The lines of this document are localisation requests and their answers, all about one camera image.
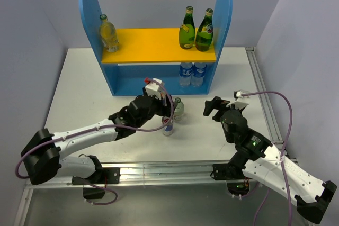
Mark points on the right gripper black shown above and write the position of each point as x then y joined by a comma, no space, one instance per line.
216,103

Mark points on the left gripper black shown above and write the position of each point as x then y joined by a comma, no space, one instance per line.
163,110

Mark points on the clear Chang bottle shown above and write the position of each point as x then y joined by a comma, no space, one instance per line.
179,109
108,34

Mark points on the green Perrier bottle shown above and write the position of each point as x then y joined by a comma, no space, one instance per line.
204,34
187,30

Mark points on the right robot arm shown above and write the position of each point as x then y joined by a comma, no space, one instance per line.
256,157

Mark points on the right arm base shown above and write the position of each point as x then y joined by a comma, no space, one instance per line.
237,184

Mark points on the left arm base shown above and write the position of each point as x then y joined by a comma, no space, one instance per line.
96,186

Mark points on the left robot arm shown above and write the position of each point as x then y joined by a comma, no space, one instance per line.
48,155

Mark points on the blue and yellow shelf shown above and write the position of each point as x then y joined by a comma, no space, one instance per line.
153,53

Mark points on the rear Red Bull can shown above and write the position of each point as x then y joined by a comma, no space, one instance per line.
164,98

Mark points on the red bull can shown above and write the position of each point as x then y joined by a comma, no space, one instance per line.
164,98
168,128

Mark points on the front Red Bull can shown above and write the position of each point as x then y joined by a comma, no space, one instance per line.
168,128

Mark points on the right Pocari Sweat bottle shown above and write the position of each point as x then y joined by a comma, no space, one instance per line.
199,71

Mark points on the pocari sweat bottle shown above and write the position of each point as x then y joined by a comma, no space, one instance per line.
185,73
199,71

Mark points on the left Pocari Sweat bottle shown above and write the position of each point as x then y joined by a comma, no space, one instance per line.
185,73

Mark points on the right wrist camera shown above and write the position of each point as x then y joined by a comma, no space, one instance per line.
240,101

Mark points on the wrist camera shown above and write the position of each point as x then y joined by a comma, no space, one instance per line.
153,89
240,101

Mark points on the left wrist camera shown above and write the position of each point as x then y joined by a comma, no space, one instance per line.
153,89

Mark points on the right aluminium rail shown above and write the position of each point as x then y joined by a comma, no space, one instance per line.
270,118

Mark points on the aluminium rail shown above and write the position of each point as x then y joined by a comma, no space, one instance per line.
133,174
270,118

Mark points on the front aluminium rail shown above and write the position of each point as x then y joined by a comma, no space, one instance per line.
133,174

